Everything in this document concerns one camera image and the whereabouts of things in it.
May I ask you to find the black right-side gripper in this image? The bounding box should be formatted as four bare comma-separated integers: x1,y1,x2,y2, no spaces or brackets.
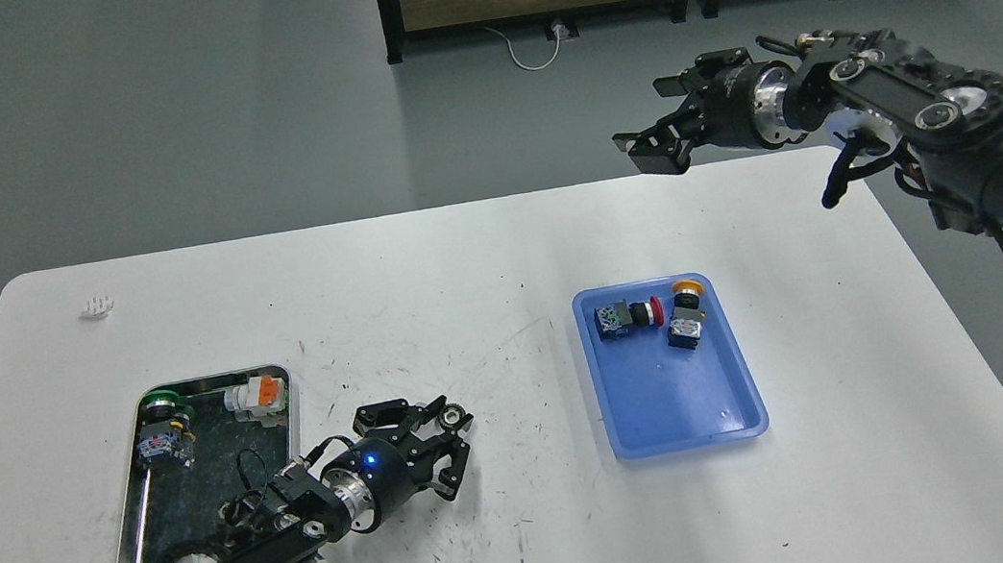
611,47,809,176

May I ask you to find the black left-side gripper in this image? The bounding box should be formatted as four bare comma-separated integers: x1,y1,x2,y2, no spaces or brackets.
320,396,474,534

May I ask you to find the black gear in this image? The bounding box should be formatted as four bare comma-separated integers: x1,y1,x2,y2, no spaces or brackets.
438,404,470,430

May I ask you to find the black right-side robot arm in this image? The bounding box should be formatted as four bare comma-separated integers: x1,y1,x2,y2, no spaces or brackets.
612,28,1003,257

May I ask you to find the blue plastic tray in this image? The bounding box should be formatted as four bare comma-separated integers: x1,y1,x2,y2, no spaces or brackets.
572,271,771,460

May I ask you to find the silver metal tray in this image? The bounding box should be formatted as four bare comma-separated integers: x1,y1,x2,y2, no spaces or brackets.
116,364,298,563

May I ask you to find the small white plastic piece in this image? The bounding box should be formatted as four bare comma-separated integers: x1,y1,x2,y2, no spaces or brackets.
78,296,115,322

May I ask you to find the white cable on floor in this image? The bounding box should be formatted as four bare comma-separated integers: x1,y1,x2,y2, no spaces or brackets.
483,14,582,78

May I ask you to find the yellow push button switch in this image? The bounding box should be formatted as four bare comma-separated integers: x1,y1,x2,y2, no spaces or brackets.
667,279,705,351

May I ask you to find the red push button switch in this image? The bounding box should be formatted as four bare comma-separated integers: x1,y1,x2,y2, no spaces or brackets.
593,296,665,342

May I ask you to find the orange white switch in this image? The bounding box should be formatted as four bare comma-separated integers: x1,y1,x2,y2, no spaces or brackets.
221,374,287,423

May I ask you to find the green push button switch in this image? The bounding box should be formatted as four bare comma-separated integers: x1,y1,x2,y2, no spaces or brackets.
133,388,198,471

